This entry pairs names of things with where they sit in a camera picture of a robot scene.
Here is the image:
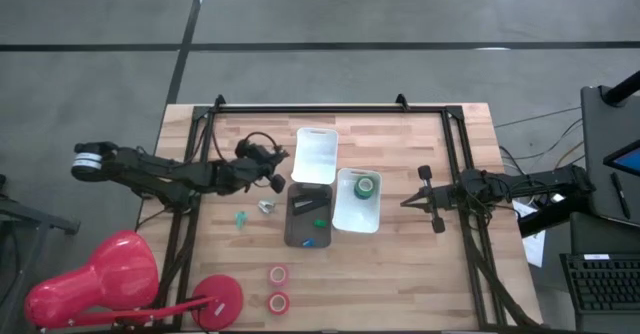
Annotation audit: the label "black pen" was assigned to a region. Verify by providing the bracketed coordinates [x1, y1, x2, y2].
[610, 172, 632, 220]

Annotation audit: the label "pink tape roll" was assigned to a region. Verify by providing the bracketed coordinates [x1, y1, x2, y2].
[267, 292, 291, 316]
[268, 264, 290, 286]

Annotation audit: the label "white paper sheet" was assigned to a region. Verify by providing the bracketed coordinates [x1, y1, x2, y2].
[512, 201, 546, 268]

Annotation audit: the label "black floor cable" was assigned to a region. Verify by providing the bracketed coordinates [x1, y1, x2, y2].
[499, 118, 584, 161]
[494, 106, 582, 129]

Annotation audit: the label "dark grey chair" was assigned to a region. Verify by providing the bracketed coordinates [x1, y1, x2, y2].
[0, 173, 81, 334]

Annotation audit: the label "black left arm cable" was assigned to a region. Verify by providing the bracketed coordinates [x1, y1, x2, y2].
[243, 131, 279, 150]

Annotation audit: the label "tablet with blue screen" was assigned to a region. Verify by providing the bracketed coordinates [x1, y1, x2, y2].
[603, 141, 640, 178]

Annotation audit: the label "dark grey cart top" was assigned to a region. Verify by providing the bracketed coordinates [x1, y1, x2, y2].
[579, 86, 640, 228]

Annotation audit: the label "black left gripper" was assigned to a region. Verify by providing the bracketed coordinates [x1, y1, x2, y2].
[219, 138, 290, 193]

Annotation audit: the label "black stapler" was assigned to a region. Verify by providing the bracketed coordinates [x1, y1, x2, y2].
[291, 193, 331, 218]

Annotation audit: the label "black pole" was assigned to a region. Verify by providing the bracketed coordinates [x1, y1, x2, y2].
[602, 71, 640, 106]

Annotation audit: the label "red desk lamp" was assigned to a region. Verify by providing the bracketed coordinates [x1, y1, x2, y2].
[24, 229, 245, 333]

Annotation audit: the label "grey translucent plastic bin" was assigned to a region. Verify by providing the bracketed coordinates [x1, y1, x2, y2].
[283, 182, 334, 249]

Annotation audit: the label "black aluminium table frame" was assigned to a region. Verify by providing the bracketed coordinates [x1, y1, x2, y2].
[152, 102, 544, 333]

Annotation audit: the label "green tape roll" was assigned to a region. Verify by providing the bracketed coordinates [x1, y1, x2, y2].
[353, 176, 376, 201]

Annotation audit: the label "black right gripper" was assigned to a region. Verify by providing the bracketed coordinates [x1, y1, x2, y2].
[400, 165, 459, 234]

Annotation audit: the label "black keyboard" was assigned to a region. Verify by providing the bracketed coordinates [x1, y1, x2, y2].
[559, 252, 640, 315]

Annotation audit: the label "white plastic bin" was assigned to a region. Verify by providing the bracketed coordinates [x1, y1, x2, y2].
[331, 167, 384, 235]
[290, 127, 340, 186]

